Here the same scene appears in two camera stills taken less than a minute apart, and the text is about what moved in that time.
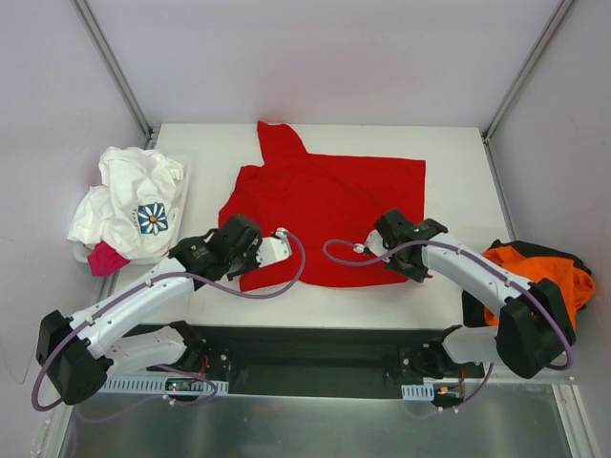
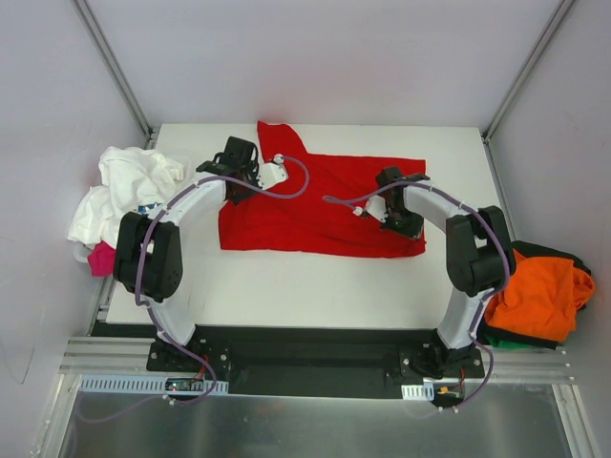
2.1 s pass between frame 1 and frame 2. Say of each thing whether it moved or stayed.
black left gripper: moved
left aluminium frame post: stayed
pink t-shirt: stayed
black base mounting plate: stayed
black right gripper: moved
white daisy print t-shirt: stayed
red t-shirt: moved
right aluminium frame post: stayed
